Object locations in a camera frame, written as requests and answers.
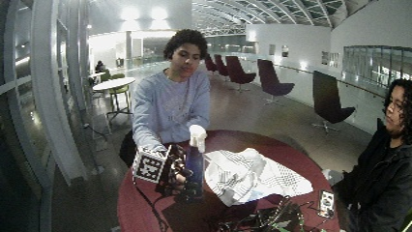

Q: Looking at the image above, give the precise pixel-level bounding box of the black glove cable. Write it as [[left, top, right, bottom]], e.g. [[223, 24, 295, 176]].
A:
[[131, 177, 171, 232]]

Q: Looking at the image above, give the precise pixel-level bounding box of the dark maroon lounge chair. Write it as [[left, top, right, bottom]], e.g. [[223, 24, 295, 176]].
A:
[[212, 53, 231, 77], [256, 58, 296, 106], [224, 55, 257, 93], [204, 53, 219, 73], [311, 70, 356, 134]]

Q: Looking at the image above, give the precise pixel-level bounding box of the white round table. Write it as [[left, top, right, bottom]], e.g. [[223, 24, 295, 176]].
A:
[[92, 76, 136, 121]]

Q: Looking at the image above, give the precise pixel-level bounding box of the white marker cube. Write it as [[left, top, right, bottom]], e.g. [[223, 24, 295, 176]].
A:
[[131, 146, 172, 185]]

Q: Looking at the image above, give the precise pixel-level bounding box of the dark blue bottle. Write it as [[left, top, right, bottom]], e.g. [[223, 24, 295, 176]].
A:
[[184, 144, 207, 198]]

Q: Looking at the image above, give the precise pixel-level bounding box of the white curved column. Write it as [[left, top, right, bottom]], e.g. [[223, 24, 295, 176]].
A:
[[28, 0, 89, 188]]

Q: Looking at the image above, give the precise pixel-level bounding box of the green chair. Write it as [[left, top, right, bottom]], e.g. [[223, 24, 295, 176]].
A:
[[107, 72, 131, 112], [99, 69, 113, 83]]

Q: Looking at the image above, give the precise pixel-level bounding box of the glass window wall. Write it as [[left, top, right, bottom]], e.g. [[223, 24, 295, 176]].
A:
[[341, 44, 412, 87]]

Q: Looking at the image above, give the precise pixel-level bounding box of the smartphone with lit screen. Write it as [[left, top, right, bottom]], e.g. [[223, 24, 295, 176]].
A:
[[317, 188, 337, 219]]

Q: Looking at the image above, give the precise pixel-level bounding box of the black equipment with cables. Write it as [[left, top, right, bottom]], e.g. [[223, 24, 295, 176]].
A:
[[212, 195, 312, 232]]

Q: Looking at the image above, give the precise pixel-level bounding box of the white patterned cloth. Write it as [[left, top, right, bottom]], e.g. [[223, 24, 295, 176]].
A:
[[203, 147, 316, 208]]

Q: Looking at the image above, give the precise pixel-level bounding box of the the person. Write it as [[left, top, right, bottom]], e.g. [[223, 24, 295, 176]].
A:
[[131, 28, 212, 156]]

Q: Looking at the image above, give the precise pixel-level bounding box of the wall handrail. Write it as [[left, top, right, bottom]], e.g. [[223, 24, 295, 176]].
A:
[[275, 63, 388, 100]]

